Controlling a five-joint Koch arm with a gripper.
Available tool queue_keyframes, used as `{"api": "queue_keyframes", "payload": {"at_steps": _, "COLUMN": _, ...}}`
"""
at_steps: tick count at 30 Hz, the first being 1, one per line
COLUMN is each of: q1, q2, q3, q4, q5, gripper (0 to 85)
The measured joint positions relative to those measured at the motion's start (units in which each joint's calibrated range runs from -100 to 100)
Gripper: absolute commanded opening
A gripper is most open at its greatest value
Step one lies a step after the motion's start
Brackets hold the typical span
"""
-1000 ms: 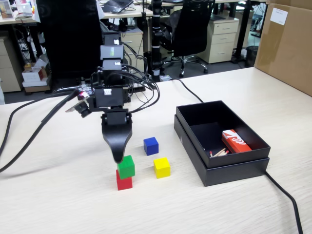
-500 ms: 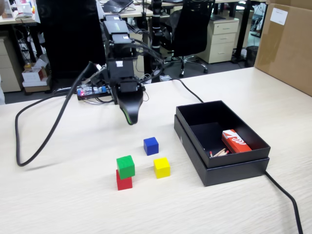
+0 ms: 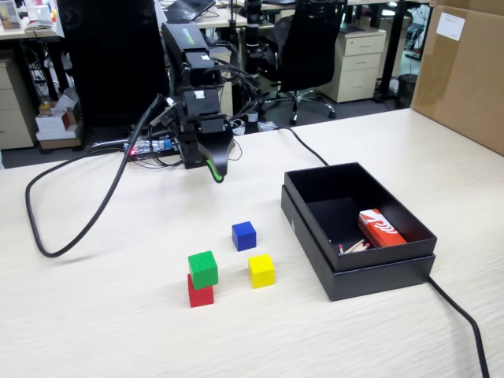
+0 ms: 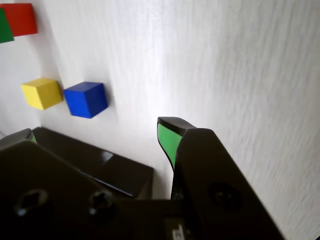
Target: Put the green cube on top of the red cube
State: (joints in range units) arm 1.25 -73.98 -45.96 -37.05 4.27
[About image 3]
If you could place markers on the beige drawer pedestal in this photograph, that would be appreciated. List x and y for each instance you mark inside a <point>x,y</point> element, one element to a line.
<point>360,67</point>
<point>226,98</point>

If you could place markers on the black laptop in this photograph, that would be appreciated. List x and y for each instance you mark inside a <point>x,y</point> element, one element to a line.
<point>191,8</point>

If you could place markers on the yellow wooden cube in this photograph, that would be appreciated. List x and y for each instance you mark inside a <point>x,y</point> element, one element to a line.
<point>262,272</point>

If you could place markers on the black office chair chrome base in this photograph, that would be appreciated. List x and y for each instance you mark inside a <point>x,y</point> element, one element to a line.
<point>311,43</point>

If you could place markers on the blue wooden cube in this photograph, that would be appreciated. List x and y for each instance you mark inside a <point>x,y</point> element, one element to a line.
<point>244,237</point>

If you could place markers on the black pole with white bands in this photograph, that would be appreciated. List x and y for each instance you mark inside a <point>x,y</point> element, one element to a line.
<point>252,47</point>

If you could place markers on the large brown cardboard box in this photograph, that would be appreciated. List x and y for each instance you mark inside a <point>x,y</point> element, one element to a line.
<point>460,78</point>

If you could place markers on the large black chair back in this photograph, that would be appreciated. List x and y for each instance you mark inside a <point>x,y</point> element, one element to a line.
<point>114,63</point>

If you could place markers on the black desk leg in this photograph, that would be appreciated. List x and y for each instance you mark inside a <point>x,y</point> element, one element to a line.
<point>393,51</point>

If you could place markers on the red wooden cube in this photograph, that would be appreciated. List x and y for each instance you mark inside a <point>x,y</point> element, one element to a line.
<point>201,298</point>

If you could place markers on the orange matchbox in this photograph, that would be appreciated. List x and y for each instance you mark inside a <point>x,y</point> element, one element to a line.
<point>381,229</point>

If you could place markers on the white cardboard boxes stack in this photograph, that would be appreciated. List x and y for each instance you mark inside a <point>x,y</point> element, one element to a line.
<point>51,123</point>

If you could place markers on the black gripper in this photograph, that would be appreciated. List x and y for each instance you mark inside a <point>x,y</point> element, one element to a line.
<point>212,125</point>

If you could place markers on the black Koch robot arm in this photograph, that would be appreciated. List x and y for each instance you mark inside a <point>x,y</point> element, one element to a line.
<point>181,41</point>

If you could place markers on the small framed picture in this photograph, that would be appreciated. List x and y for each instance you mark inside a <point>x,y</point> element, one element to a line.
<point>10,15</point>

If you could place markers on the green wooden cube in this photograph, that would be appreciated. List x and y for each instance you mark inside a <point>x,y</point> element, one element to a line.
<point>202,271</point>

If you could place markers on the beige filing cabinet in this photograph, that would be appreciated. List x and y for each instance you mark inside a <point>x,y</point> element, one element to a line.
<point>13,110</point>

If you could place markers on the black trash bin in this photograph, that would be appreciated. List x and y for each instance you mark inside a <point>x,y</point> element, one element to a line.
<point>406,91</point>

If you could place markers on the circuit board with red LED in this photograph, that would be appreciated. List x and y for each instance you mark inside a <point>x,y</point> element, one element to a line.
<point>136,149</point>

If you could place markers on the light wooden office desk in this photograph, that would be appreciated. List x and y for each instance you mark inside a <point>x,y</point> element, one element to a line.
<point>222,20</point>

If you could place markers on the black open box tray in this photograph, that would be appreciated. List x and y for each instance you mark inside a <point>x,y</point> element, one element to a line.
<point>327,220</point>

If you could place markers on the black open box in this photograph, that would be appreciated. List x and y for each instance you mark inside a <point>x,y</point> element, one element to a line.
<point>378,281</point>

